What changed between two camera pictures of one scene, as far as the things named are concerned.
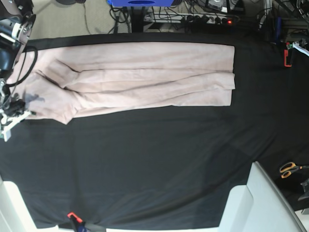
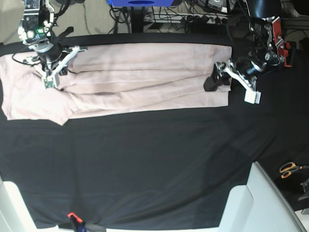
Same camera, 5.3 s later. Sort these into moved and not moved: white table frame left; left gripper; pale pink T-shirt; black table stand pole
Moved: left gripper
Not moved: black table stand pole; pale pink T-shirt; white table frame left
